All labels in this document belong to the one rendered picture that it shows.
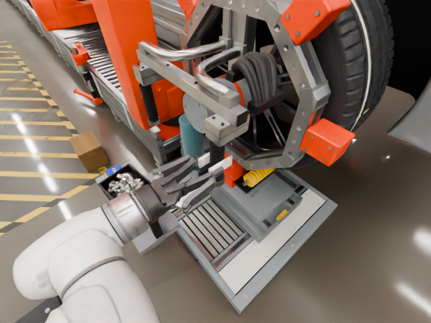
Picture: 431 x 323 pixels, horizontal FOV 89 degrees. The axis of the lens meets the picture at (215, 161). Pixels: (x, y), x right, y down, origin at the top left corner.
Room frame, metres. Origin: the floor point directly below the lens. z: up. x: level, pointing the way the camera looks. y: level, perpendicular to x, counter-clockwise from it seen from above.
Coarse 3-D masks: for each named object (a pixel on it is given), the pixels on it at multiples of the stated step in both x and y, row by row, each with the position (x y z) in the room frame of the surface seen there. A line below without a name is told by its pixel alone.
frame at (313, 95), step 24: (216, 0) 0.68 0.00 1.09; (240, 0) 0.62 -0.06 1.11; (264, 0) 0.56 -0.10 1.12; (288, 0) 0.57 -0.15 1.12; (192, 24) 0.77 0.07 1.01; (288, 48) 0.52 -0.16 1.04; (312, 48) 0.52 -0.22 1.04; (192, 72) 0.81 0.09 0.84; (288, 72) 0.49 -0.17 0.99; (312, 72) 0.49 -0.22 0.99; (312, 96) 0.43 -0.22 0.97; (312, 120) 0.46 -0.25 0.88; (240, 144) 0.65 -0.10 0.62; (288, 144) 0.45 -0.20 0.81; (264, 168) 0.49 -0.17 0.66
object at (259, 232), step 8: (216, 192) 0.74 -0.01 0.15; (216, 200) 0.71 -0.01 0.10; (224, 200) 0.68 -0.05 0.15; (288, 200) 0.66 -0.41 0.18; (296, 200) 0.68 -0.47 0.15; (224, 208) 0.65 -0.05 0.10; (232, 208) 0.61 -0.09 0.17; (240, 208) 0.63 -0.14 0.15; (280, 208) 0.63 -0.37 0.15; (288, 208) 0.63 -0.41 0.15; (232, 216) 0.60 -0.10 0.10; (240, 216) 0.57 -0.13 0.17; (272, 216) 0.58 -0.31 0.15; (280, 216) 0.56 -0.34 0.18; (240, 224) 0.56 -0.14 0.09; (248, 224) 0.52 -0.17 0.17; (256, 224) 0.53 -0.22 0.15; (264, 224) 0.52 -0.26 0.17; (272, 224) 0.52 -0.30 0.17; (248, 232) 0.51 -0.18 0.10; (256, 232) 0.48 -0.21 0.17; (264, 232) 0.49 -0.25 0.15; (256, 240) 0.47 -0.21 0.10
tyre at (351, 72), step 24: (360, 0) 0.60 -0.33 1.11; (384, 0) 0.66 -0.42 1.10; (336, 24) 0.52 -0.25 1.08; (360, 24) 0.54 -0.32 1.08; (384, 24) 0.61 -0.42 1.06; (336, 48) 0.50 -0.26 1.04; (360, 48) 0.51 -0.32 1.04; (384, 48) 0.57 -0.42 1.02; (336, 72) 0.49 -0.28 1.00; (360, 72) 0.49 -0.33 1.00; (384, 72) 0.56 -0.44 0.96; (336, 96) 0.47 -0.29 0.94; (360, 96) 0.47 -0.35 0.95; (336, 120) 0.45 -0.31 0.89; (360, 120) 0.51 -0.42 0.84; (288, 168) 0.51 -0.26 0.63
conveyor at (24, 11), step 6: (12, 0) 5.26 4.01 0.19; (18, 0) 4.31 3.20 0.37; (24, 0) 4.88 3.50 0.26; (18, 6) 4.88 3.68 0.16; (24, 6) 3.92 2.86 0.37; (30, 6) 4.43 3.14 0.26; (24, 12) 4.33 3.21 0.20; (30, 18) 3.96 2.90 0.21; (36, 24) 3.67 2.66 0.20; (42, 36) 3.80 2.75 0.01
